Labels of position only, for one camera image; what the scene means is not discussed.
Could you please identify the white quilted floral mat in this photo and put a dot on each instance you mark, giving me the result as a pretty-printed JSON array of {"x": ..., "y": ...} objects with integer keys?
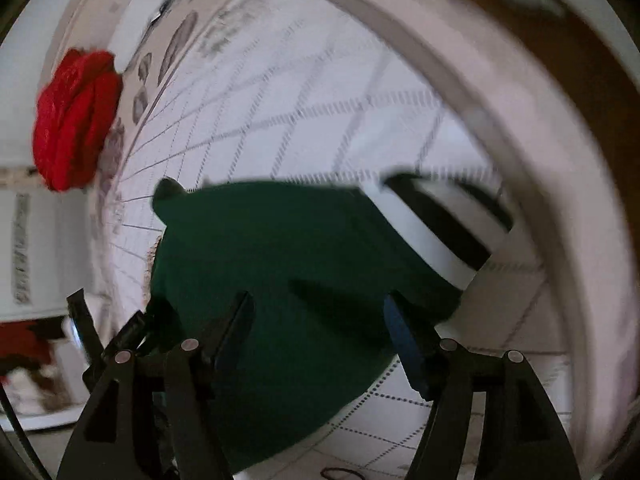
[{"x": 310, "y": 85}]

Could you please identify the red quilt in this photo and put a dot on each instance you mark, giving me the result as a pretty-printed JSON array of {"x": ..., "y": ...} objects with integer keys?
[{"x": 75, "y": 120}]

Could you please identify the floral pink bedspread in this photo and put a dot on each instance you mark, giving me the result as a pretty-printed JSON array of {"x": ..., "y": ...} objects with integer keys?
[{"x": 565, "y": 200}]

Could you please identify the white wardrobe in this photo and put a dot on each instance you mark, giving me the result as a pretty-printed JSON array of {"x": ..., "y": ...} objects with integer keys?
[{"x": 45, "y": 240}]

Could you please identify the white pillow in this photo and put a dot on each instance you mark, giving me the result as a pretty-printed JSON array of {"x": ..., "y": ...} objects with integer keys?
[{"x": 147, "y": 10}]

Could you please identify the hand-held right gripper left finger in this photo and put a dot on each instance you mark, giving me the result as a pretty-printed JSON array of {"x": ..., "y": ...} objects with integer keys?
[{"x": 235, "y": 345}]

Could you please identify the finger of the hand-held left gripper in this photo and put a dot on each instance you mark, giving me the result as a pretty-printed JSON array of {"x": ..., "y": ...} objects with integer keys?
[
  {"x": 85, "y": 320},
  {"x": 127, "y": 332}
]

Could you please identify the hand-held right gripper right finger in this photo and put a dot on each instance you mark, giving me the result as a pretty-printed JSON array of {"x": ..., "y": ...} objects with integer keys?
[{"x": 405, "y": 345}]

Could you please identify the green and white varsity jacket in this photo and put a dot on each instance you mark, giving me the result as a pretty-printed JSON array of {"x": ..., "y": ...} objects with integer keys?
[{"x": 280, "y": 270}]

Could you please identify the bed with pale headboard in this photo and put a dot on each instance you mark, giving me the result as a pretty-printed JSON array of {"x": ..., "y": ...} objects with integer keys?
[{"x": 82, "y": 20}]

